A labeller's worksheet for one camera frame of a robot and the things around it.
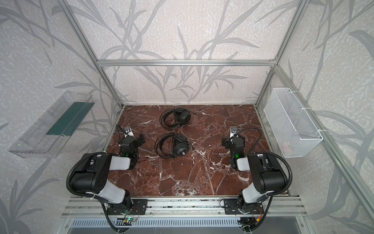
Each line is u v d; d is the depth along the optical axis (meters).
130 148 0.71
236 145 0.71
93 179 0.45
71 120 0.64
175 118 1.12
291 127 0.62
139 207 0.72
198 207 0.75
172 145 1.02
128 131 0.80
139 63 1.71
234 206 0.74
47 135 0.64
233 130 0.81
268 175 0.46
